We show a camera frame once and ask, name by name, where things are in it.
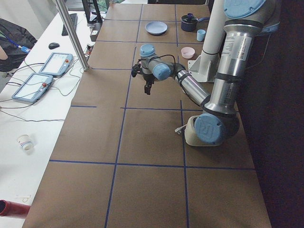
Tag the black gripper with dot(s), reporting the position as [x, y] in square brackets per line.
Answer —
[148, 79]

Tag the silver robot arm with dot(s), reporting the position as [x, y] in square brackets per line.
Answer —
[245, 20]

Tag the pink bowl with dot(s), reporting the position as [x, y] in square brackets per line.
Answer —
[187, 52]

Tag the light blue plate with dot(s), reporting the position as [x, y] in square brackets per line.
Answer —
[156, 27]

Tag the cream toaster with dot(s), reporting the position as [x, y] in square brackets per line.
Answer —
[204, 130]

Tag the light blue cup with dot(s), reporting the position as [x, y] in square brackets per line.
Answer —
[200, 35]

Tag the dark blue lidded pot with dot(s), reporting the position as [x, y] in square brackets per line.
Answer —
[189, 22]

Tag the black monitor stand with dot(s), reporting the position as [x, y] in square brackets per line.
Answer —
[92, 12]

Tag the far teach pendant tablet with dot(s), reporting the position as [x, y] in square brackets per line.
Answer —
[57, 64]

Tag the teach pendant tablet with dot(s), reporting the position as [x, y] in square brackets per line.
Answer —
[33, 88]
[57, 64]

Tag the black computer mouse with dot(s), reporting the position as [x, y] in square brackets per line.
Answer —
[53, 45]

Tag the near teach pendant tablet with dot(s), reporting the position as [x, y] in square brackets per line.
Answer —
[33, 88]

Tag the white paper cup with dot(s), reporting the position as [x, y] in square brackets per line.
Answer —
[25, 143]

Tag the red cylinder object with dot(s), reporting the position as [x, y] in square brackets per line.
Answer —
[13, 209]

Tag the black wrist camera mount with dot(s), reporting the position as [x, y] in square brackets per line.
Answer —
[136, 69]

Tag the aluminium frame post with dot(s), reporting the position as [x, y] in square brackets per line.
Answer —
[60, 5]

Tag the black backpack with lanyard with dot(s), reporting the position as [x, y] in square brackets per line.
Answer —
[15, 43]

